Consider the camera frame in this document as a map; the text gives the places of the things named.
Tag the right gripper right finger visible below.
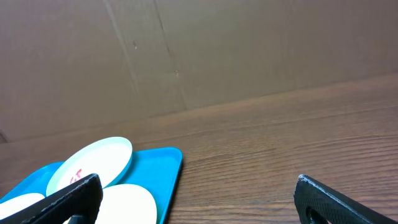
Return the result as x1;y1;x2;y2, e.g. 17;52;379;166
294;174;397;224

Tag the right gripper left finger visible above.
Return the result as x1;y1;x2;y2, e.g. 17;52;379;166
1;174;103;224

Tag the light blue plate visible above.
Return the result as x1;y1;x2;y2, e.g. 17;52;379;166
45;136;133;196

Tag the white plate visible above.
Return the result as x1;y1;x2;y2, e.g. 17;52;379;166
0;193;45;219

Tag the teal plastic serving tray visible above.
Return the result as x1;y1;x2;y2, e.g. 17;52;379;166
1;147;183;224

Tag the yellow plate green rim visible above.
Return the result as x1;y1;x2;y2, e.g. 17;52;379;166
63;184;158;224

